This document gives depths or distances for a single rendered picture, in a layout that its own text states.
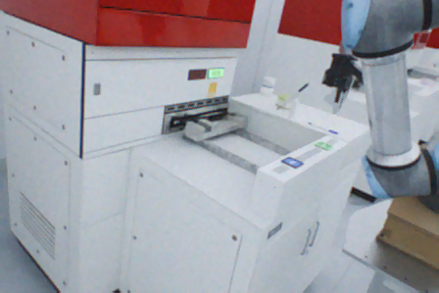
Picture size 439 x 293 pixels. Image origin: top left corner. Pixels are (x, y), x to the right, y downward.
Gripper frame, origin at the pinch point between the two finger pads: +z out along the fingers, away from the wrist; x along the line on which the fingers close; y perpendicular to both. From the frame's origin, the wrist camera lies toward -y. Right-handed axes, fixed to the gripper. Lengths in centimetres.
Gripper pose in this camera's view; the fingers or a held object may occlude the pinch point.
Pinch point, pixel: (336, 111)
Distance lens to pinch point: 132.0
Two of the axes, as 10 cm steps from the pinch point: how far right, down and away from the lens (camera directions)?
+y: -7.4, -3.5, 5.7
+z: -1.6, 9.2, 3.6
